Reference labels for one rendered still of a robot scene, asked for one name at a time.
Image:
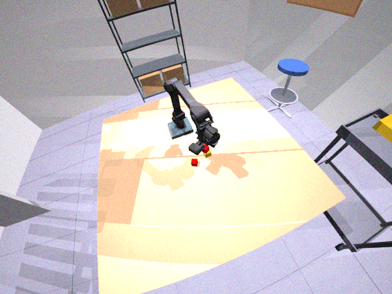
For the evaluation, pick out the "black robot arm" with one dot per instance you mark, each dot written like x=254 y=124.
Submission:
x=198 y=112

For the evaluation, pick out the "yellow cube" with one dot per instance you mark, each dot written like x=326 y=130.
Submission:
x=208 y=154

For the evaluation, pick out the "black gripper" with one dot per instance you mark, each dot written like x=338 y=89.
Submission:
x=197 y=147

